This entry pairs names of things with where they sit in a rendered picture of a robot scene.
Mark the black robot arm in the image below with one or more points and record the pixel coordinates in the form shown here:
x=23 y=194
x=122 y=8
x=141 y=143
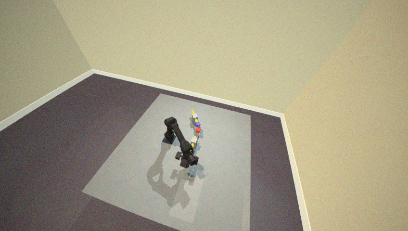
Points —
x=172 y=127

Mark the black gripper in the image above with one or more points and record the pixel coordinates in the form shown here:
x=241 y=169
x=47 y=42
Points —
x=178 y=155

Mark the yellow square bar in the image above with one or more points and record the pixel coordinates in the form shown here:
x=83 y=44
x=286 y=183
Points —
x=194 y=142

